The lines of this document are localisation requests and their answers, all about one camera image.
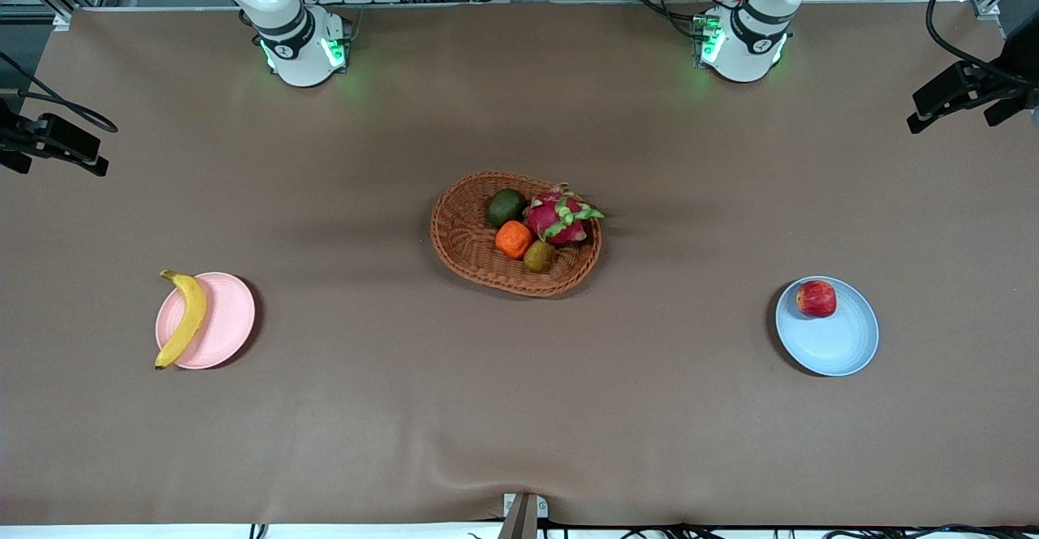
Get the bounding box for yellow banana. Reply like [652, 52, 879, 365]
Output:
[154, 269, 208, 370]

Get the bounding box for red apple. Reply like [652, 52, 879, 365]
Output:
[795, 279, 838, 318]

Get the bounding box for pink round plate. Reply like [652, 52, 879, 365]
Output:
[156, 272, 257, 370]

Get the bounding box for blue round plate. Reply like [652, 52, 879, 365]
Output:
[775, 277, 880, 377]

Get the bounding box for pink dragon fruit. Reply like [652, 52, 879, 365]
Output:
[524, 183, 606, 248]

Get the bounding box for brown wicker basket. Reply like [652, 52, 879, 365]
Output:
[430, 170, 603, 298]

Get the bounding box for green avocado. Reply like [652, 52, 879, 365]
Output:
[486, 189, 528, 229]

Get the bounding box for brown kiwi fruit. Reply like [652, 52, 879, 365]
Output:
[523, 239, 558, 274]

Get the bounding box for orange tangerine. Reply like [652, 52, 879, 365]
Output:
[494, 220, 534, 261]

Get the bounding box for brown table cover mat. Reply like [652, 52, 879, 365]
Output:
[0, 0, 1039, 528]

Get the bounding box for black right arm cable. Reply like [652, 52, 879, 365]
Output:
[0, 52, 119, 134]

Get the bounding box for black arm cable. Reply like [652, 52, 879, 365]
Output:
[0, 52, 119, 134]
[925, 0, 1039, 92]

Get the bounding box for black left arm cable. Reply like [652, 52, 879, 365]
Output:
[925, 0, 1039, 92]

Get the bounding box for metal bracket with post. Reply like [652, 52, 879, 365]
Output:
[497, 492, 550, 539]

